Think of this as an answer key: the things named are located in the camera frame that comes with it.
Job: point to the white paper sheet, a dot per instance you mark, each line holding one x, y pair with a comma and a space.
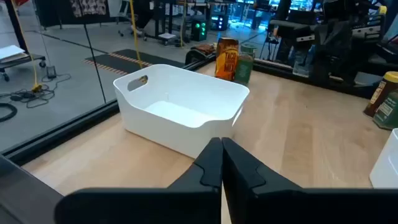
11, 51

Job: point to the orange taco mix packet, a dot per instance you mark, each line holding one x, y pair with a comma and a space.
226, 62

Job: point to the black mat orange striped edges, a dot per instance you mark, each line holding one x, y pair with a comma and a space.
140, 59

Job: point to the black power adapter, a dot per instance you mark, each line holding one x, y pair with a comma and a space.
51, 71

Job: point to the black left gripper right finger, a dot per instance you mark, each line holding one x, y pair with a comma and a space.
295, 208

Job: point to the black rolling cart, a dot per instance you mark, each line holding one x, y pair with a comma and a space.
28, 60

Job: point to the computer tower green lights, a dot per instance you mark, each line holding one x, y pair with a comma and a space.
199, 30

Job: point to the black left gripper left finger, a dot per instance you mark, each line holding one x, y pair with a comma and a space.
155, 205

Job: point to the black aluminium table frame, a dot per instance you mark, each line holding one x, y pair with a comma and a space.
62, 130

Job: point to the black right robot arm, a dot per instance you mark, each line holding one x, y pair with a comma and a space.
335, 40

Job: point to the yellow lid spice jar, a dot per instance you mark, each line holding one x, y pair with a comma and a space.
381, 93

